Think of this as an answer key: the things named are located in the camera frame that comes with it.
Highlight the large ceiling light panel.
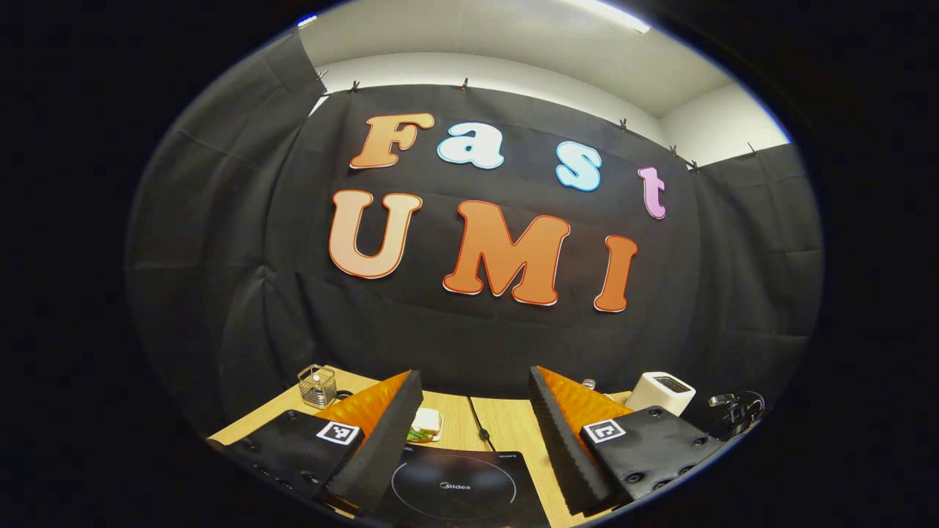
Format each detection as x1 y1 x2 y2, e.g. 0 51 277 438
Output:
580 0 652 34

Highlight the black power cable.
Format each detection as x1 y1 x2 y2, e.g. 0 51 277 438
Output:
467 396 497 452

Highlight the white toaster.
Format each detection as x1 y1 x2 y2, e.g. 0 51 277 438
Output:
625 372 696 417

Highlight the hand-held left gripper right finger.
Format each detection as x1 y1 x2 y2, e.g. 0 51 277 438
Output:
528 365 736 516

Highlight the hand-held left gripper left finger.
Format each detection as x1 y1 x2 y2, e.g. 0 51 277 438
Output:
208 369 425 514

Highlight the wire utensil holder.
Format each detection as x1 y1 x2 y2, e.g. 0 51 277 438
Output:
297 364 339 409

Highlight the black induction cooktop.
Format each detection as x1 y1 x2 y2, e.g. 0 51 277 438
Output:
359 444 551 528

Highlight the row of backdrop clips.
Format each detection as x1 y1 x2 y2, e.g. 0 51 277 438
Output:
315 70 760 175

